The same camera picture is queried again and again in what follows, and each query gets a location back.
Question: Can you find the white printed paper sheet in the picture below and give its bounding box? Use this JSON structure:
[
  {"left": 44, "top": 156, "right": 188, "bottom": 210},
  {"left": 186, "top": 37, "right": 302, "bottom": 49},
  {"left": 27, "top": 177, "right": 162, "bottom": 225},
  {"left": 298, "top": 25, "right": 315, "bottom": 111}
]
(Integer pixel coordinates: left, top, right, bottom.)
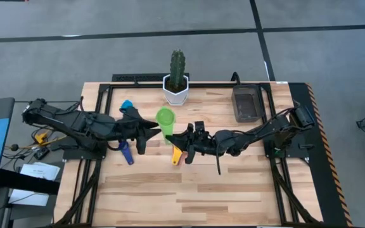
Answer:
[{"left": 20, "top": 161, "right": 61, "bottom": 181}]

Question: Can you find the dark grey rectangular basket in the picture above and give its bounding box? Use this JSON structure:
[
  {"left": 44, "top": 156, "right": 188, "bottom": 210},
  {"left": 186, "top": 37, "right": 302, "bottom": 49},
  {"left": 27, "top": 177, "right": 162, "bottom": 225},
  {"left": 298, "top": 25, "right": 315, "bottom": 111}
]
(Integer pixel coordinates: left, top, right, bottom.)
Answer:
[{"left": 231, "top": 85, "right": 264, "bottom": 124}]

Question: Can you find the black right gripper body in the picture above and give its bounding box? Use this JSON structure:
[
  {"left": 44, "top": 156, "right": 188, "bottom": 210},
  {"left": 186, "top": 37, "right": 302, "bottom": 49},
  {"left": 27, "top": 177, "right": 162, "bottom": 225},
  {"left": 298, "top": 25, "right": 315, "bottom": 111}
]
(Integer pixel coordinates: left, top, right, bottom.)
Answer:
[{"left": 185, "top": 120, "right": 217, "bottom": 165}]

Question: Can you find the black mat with hazard stripes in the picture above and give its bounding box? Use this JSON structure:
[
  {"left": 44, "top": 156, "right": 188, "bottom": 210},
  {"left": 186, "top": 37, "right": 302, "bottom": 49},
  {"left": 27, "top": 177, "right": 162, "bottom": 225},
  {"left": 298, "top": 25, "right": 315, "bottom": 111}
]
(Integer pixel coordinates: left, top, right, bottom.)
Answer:
[{"left": 288, "top": 82, "right": 355, "bottom": 227}]

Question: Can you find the small black device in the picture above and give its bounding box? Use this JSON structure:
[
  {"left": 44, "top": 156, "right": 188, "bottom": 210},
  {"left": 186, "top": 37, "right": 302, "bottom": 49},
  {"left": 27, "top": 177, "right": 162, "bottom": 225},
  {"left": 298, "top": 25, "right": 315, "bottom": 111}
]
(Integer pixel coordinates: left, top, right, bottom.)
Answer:
[{"left": 33, "top": 148, "right": 50, "bottom": 161}]

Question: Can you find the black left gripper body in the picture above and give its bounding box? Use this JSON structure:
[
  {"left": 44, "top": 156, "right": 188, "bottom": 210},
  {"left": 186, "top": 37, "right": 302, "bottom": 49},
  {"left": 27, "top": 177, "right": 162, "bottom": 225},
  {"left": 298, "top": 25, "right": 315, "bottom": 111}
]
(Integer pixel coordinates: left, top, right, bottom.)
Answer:
[{"left": 115, "top": 106, "right": 148, "bottom": 155}]

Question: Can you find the thin black floor cable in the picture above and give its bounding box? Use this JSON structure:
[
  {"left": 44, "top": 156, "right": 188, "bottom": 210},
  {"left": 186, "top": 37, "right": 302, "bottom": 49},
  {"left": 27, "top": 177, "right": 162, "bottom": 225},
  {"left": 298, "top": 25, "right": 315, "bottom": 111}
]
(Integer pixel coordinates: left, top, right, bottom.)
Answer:
[{"left": 14, "top": 100, "right": 79, "bottom": 104}]

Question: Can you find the small dark blue measuring cup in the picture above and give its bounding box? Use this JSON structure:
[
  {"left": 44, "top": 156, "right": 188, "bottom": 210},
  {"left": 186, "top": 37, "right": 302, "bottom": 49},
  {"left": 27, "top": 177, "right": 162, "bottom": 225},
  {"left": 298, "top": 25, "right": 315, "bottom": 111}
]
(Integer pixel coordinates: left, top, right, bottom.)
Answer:
[{"left": 118, "top": 141, "right": 135, "bottom": 166}]

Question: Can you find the green cactus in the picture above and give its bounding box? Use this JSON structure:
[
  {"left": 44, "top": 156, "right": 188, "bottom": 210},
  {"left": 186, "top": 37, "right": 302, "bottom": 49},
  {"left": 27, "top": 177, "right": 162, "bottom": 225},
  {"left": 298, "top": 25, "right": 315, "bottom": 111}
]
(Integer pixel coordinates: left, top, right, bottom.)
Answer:
[{"left": 169, "top": 49, "right": 186, "bottom": 92}]

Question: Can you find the white hexagonal plant pot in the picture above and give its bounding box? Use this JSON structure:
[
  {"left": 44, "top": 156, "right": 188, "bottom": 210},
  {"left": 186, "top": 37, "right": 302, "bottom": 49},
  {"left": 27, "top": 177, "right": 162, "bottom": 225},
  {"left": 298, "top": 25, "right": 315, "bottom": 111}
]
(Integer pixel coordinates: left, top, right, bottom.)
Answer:
[{"left": 162, "top": 73, "right": 190, "bottom": 106}]

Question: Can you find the green measuring cup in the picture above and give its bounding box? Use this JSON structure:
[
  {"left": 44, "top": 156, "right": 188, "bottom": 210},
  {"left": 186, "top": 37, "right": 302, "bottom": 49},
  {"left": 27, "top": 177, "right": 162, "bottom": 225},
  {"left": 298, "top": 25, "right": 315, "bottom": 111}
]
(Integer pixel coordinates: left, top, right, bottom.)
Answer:
[{"left": 155, "top": 106, "right": 177, "bottom": 146}]

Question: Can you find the black aluminium table frame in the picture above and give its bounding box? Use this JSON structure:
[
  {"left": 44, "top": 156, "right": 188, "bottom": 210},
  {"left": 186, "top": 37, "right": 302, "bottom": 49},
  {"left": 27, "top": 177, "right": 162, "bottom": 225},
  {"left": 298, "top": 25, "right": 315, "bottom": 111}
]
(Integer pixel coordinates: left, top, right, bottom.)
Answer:
[{"left": 54, "top": 81, "right": 324, "bottom": 227}]

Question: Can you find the yellow cable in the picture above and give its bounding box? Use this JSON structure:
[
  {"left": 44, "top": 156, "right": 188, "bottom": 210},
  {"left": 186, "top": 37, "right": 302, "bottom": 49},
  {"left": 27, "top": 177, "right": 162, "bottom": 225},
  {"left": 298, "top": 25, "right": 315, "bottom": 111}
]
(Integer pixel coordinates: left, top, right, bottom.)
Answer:
[{"left": 20, "top": 131, "right": 68, "bottom": 149}]

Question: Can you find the yellow measuring cup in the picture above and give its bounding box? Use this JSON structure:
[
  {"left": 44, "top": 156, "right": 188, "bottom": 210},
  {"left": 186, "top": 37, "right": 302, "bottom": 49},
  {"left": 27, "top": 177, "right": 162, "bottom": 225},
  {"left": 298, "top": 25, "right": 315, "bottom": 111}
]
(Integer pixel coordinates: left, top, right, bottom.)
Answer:
[{"left": 172, "top": 144, "right": 184, "bottom": 166}]

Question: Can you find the white blank paper sheet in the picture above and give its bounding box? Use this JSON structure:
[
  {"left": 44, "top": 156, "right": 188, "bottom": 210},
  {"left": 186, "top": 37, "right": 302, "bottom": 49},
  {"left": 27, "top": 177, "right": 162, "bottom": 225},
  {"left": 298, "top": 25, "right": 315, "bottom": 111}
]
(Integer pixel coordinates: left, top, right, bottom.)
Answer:
[{"left": 8, "top": 189, "right": 50, "bottom": 207}]

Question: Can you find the cyan measuring cup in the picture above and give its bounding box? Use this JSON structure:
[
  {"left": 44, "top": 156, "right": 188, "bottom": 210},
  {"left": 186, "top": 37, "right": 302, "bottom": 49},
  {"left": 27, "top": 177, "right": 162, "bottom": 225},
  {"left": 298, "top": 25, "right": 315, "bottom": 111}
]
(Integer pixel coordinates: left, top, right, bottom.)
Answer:
[{"left": 120, "top": 99, "right": 134, "bottom": 112}]

